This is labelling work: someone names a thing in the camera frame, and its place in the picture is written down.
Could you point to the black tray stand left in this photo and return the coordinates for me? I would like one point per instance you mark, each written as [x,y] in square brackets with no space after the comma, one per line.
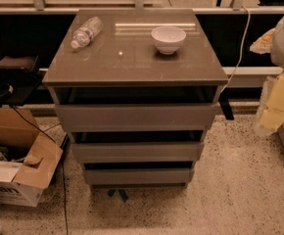
[19,77]

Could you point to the white ceramic bowl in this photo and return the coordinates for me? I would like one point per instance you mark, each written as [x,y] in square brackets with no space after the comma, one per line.
[168,39]

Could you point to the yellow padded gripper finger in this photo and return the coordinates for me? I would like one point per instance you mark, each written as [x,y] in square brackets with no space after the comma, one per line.
[271,115]

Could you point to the clear plastic water bottle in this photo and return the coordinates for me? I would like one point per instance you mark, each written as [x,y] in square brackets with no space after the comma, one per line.
[84,35]

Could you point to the grey bottom drawer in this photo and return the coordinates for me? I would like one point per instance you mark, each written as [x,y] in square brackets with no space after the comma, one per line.
[137,176]

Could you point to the open cardboard box left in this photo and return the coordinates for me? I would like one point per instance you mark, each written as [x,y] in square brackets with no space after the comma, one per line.
[28,158]

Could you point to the grey top drawer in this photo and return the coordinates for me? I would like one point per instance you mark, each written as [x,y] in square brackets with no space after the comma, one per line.
[113,118]

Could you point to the grey three-drawer cabinet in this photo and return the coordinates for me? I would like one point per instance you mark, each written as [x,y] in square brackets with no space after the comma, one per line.
[122,66]

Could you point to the grey drawer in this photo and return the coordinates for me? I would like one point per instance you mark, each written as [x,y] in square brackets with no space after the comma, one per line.
[113,118]
[137,152]
[137,176]

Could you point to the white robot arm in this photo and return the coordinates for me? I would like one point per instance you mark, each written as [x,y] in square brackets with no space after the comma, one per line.
[277,54]

